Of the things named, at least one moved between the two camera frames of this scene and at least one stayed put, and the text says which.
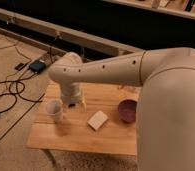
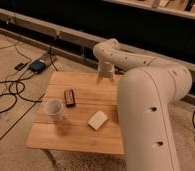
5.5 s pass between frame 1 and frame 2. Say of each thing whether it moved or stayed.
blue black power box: stayed
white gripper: moved
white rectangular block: stayed
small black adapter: stayed
